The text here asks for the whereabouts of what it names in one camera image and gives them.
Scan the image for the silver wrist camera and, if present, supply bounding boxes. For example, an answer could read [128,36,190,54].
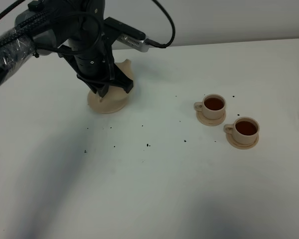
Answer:
[117,34,150,53]

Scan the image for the beige teacup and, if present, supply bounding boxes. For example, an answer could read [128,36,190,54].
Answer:
[194,94,226,120]
[223,117,260,144]

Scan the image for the beige front cup saucer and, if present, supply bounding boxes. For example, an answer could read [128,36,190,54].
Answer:
[226,133,259,150]

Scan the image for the beige cup saucer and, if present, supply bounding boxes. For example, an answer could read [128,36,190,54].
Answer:
[196,112,226,126]
[226,133,259,150]

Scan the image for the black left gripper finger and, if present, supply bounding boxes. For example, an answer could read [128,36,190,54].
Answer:
[112,63,134,94]
[77,73,110,98]

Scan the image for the beige rear teacup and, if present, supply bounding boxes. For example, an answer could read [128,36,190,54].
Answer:
[194,94,226,120]

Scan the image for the black camera mounting bracket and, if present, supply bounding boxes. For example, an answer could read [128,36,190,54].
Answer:
[104,17,146,43]

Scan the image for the beige teapot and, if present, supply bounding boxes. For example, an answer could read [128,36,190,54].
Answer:
[88,59,134,112]

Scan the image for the beige teapot saucer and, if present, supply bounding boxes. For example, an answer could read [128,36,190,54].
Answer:
[87,91,129,114]

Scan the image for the beige rear cup saucer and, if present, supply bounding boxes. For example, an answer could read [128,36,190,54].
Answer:
[196,112,226,126]

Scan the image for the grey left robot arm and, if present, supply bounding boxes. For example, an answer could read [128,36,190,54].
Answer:
[0,0,134,114]

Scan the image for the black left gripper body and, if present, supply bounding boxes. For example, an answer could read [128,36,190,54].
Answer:
[58,32,115,85]

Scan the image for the beige front teacup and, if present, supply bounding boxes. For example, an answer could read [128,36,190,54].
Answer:
[223,117,260,144]

